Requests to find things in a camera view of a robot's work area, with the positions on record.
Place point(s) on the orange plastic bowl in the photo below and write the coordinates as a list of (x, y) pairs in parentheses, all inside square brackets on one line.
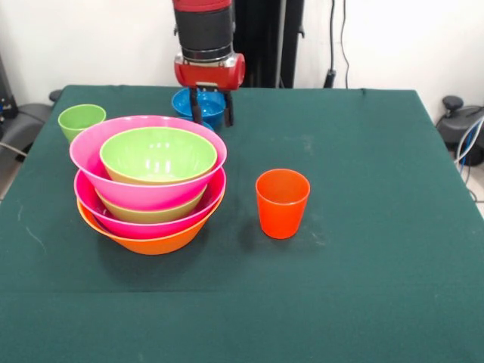
[(151, 246)]

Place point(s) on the pink plastic bowl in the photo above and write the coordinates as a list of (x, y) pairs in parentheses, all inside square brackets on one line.
[(87, 159), (125, 228)]

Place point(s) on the black office chair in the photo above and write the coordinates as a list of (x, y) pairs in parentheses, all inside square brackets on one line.
[(26, 125), (453, 128)]

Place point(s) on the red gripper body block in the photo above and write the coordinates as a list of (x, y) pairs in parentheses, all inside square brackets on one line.
[(208, 75)]

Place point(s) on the dark green tablecloth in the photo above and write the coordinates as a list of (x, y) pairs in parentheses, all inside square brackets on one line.
[(242, 302)]

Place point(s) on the light blue plastic bowl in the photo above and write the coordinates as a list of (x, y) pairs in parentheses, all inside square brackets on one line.
[(211, 106)]

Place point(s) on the red plastic cup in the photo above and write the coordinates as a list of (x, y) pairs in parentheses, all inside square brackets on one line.
[(281, 215)]

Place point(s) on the green plastic cup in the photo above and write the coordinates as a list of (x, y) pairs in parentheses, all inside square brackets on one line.
[(77, 119)]

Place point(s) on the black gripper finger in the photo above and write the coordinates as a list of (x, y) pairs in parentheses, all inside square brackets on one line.
[(228, 109), (196, 107)]

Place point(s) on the green plastic bowl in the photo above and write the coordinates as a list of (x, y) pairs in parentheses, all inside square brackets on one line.
[(159, 155), (151, 215)]

